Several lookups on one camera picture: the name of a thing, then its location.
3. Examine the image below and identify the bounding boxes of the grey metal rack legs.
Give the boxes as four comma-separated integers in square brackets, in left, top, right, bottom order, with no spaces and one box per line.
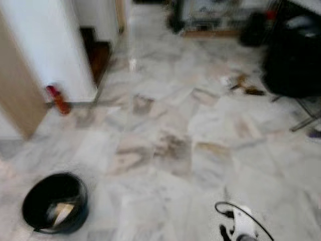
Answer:
[273,95,321,133]

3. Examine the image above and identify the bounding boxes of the light brown debris piece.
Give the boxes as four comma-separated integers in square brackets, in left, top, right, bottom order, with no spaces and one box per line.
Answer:
[231,73,250,91]

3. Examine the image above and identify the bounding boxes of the beige paper piece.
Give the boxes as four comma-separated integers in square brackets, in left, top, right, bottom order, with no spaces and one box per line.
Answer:
[52,203,75,226]

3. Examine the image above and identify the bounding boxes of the black bulky bag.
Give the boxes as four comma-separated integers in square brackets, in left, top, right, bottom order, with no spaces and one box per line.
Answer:
[262,15,321,99]

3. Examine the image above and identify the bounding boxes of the black round bucket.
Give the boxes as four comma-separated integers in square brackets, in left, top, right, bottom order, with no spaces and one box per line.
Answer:
[22,172,89,235]

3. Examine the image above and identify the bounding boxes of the brown wooden plank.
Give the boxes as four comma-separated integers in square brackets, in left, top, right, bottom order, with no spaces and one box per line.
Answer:
[183,30,242,39]

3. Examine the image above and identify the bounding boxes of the small black round bag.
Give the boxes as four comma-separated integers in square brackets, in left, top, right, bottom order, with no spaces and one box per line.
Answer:
[240,11,274,48]

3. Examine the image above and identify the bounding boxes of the red spray can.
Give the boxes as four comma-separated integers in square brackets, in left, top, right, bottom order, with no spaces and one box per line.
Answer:
[46,84,71,115]

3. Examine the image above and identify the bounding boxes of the dark wooden stairs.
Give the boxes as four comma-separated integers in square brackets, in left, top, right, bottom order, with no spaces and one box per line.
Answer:
[80,27,112,86]

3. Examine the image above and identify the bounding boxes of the light wood panel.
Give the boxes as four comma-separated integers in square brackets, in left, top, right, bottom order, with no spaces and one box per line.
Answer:
[0,10,49,140]

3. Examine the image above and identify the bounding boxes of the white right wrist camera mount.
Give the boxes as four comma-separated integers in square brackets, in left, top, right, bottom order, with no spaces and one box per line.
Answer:
[232,205,259,238]

